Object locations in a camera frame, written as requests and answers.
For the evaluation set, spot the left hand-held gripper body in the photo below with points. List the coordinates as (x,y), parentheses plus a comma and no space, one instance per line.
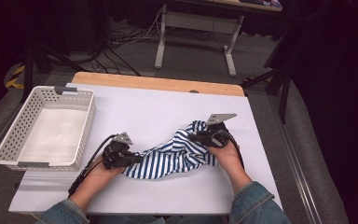
(118,155)

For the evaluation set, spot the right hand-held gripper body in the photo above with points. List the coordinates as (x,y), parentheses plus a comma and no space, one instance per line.
(214,135)

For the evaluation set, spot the blue white striped baby romper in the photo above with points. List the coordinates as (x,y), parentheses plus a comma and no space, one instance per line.
(171,155)

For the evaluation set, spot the white perforated plastic basket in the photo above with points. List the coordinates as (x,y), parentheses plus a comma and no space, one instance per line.
(12,130)

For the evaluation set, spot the person's right hand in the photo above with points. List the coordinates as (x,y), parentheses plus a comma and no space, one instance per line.
(227,155)

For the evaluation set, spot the person's left hand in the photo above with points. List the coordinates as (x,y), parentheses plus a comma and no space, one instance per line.
(104,175)

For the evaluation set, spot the white table board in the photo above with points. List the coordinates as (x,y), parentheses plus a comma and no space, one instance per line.
(155,102)

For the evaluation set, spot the black metal stand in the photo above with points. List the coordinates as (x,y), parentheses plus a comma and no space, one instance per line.
(284,99)

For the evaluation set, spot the grey-legged wooden desk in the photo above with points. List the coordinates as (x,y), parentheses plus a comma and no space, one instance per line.
(160,46)

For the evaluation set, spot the black tripod stand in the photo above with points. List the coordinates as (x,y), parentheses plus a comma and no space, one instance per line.
(28,71)

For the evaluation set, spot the yellow black hazard tape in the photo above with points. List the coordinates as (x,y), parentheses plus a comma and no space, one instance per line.
(15,82)

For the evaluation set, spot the colourful cloth on desk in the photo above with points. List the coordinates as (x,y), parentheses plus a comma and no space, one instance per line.
(268,3)

